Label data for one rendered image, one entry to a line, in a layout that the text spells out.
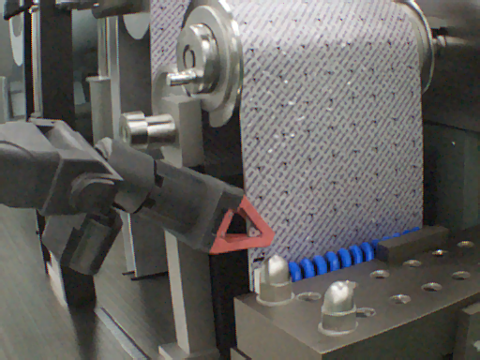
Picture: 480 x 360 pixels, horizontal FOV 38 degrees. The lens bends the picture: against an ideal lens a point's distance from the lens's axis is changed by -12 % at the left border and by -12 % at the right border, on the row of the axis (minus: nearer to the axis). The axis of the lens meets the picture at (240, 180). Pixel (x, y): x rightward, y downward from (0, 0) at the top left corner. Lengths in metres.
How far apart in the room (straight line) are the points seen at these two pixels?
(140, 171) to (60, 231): 0.10
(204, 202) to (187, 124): 0.12
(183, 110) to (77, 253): 0.20
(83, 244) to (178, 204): 0.10
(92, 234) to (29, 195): 0.12
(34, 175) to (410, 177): 0.46
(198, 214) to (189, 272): 0.15
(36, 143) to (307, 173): 0.31
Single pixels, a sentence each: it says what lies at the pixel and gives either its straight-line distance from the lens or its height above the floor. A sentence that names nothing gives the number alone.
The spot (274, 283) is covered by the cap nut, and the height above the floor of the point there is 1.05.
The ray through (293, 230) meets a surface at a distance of 0.81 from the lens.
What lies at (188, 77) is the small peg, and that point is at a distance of 0.78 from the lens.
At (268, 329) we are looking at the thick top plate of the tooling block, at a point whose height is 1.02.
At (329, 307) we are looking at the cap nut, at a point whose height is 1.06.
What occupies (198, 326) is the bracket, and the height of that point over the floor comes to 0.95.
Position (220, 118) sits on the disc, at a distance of 0.79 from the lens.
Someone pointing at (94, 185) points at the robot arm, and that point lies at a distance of 0.63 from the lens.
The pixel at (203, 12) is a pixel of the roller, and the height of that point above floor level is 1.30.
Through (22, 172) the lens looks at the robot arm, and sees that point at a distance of 0.60.
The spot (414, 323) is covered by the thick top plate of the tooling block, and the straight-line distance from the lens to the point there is 0.69.
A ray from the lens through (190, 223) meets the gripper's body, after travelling 0.73.
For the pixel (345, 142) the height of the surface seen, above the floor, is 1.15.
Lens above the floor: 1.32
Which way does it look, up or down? 14 degrees down
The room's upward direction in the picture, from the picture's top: 3 degrees counter-clockwise
